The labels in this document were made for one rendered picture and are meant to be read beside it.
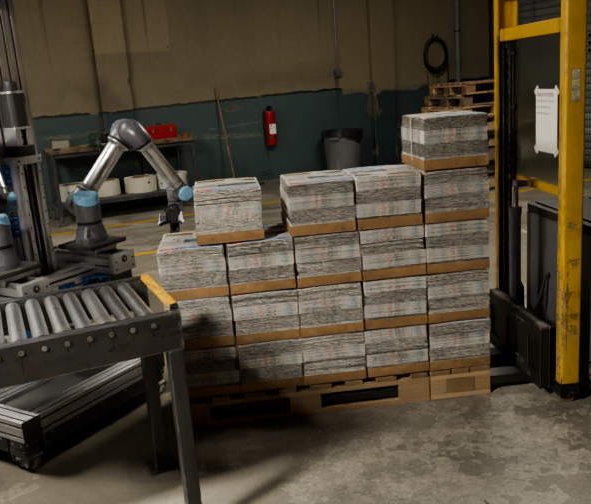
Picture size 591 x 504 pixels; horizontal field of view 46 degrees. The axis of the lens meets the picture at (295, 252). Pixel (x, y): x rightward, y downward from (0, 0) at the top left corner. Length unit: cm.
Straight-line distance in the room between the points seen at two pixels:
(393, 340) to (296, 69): 751
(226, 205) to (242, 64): 717
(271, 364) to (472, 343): 92
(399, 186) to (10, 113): 169
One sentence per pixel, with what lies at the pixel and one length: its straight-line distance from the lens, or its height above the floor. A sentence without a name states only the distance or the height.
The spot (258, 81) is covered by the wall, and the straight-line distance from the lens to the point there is 1013.
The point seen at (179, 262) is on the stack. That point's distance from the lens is 301.
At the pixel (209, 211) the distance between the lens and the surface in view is 297.
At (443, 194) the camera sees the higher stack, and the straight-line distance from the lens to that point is 310.
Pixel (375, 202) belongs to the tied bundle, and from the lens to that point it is 303.
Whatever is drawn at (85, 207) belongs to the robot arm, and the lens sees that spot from 338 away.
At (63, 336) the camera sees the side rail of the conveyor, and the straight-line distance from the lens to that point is 220.
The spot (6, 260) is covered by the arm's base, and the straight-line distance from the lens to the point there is 309.
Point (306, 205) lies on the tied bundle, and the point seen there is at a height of 96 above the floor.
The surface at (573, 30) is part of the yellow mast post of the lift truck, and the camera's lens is 307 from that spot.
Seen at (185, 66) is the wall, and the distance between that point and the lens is 980.
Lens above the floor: 148
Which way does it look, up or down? 14 degrees down
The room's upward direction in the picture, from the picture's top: 4 degrees counter-clockwise
